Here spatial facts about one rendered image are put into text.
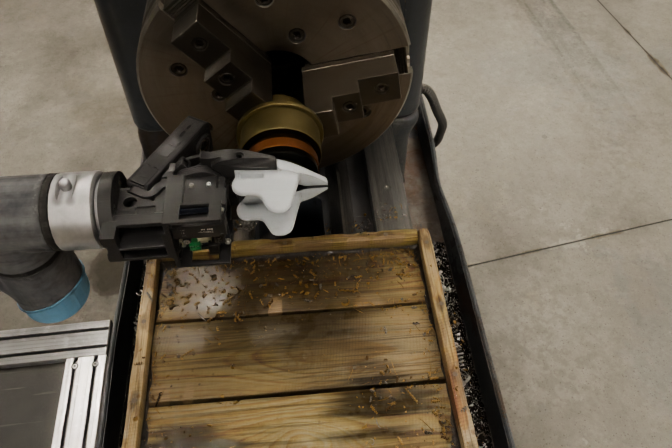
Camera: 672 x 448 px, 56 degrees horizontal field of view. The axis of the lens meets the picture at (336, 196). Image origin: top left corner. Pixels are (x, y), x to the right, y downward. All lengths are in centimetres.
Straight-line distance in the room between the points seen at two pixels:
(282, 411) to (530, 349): 117
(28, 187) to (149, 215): 11
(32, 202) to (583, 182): 185
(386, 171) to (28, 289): 50
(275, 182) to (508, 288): 135
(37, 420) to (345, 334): 95
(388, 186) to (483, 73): 165
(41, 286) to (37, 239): 9
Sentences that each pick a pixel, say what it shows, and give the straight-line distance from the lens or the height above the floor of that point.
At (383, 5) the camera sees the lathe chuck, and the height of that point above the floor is 118.
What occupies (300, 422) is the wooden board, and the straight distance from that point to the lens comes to 71.
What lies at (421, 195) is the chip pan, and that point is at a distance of 133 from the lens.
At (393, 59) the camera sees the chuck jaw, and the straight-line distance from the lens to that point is 71.
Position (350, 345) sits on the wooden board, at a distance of 74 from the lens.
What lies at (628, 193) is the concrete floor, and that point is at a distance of 224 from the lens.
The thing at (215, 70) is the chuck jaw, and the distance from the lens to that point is 65.
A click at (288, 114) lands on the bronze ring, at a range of 64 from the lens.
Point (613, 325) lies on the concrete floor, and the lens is 192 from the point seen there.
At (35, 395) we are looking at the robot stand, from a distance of 159.
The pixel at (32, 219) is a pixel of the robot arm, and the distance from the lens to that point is 63.
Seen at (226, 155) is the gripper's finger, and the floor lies 113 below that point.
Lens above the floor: 155
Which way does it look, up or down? 50 degrees down
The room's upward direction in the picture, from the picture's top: straight up
